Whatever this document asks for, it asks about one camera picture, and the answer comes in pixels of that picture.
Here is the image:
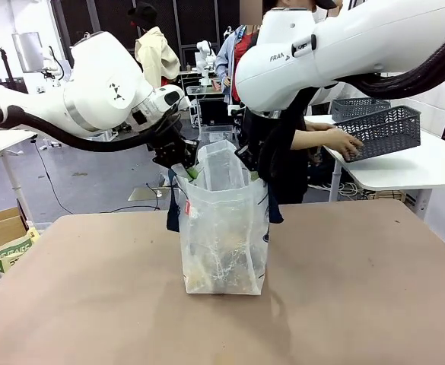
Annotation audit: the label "person in blue shirt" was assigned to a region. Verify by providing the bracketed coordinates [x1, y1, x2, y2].
[214, 24, 260, 106]

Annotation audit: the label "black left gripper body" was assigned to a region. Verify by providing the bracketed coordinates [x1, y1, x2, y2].
[145, 127, 192, 168]

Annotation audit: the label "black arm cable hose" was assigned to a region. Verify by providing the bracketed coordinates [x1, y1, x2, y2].
[335, 22, 445, 99]
[0, 105, 158, 153]

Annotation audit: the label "green white paper sack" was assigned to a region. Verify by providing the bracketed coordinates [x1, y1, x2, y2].
[0, 227, 40, 275]

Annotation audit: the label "black equipment case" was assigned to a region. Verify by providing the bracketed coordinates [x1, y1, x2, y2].
[197, 97, 234, 126]

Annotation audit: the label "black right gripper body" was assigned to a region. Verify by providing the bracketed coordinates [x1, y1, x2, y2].
[240, 110, 271, 153]

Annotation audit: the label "long black floor cable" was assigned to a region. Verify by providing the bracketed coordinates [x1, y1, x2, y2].
[34, 143, 161, 214]

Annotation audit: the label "translucent shopping bag blue handles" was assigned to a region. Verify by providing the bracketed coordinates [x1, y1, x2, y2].
[166, 139, 284, 296]

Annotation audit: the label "small white background robot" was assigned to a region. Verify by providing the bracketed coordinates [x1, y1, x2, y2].
[190, 40, 218, 87]

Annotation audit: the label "person's right hand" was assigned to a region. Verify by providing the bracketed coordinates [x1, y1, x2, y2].
[326, 128, 364, 161]

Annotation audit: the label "person in black clothing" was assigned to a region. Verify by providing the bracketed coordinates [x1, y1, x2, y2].
[244, 0, 345, 205]

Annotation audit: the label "person's left forearm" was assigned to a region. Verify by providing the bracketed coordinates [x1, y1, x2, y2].
[304, 122, 337, 133]

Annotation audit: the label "clear plastic storage box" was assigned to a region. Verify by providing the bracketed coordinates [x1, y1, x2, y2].
[199, 123, 234, 148]

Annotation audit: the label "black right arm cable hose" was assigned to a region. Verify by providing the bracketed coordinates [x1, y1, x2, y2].
[335, 22, 445, 99]

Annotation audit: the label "grey plastic woven basket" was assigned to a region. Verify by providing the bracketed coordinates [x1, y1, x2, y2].
[330, 97, 393, 123]
[334, 105, 423, 163]

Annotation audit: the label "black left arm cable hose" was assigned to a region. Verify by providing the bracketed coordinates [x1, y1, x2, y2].
[0, 105, 158, 153]

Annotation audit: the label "white table with leg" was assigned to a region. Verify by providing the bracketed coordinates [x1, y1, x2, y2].
[304, 113, 445, 221]

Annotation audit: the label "person's right forearm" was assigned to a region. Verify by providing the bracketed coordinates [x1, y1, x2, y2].
[292, 130, 333, 151]

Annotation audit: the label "metal floor plate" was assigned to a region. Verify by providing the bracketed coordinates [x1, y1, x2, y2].
[127, 186, 172, 202]

